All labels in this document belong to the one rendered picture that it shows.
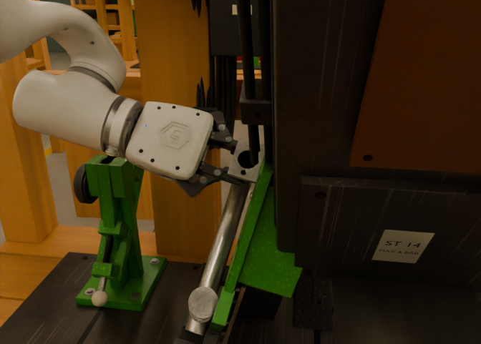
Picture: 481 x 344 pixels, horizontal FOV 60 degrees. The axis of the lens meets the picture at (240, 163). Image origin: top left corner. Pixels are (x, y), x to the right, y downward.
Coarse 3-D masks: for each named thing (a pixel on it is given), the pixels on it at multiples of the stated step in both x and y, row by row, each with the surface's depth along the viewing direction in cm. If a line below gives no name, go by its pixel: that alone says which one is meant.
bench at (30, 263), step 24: (48, 240) 102; (72, 240) 102; (96, 240) 102; (144, 240) 102; (0, 264) 93; (24, 264) 93; (48, 264) 93; (0, 288) 86; (24, 288) 86; (0, 312) 79
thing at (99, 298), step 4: (100, 280) 74; (104, 280) 74; (100, 284) 74; (104, 284) 74; (100, 288) 74; (104, 288) 74; (96, 292) 73; (100, 292) 73; (104, 292) 73; (92, 296) 73; (96, 296) 72; (100, 296) 72; (104, 296) 73; (92, 300) 72; (96, 300) 72; (100, 300) 72; (104, 300) 73; (96, 304) 72; (100, 304) 72; (104, 304) 73
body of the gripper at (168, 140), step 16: (144, 112) 57; (160, 112) 57; (176, 112) 57; (192, 112) 57; (128, 128) 55; (144, 128) 56; (160, 128) 56; (176, 128) 56; (192, 128) 56; (208, 128) 56; (128, 144) 55; (144, 144) 55; (160, 144) 55; (176, 144) 55; (192, 144) 55; (128, 160) 57; (144, 160) 55; (160, 160) 55; (176, 160) 55; (192, 160) 55; (160, 176) 57; (176, 176) 55; (192, 176) 58
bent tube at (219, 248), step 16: (240, 144) 56; (240, 160) 60; (240, 176) 55; (256, 176) 55; (240, 192) 64; (224, 208) 67; (240, 208) 66; (224, 224) 66; (224, 240) 65; (224, 256) 64; (208, 272) 63; (192, 320) 60
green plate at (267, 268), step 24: (264, 168) 44; (264, 192) 45; (264, 216) 47; (240, 240) 47; (264, 240) 48; (240, 264) 49; (264, 264) 50; (288, 264) 49; (264, 288) 51; (288, 288) 51
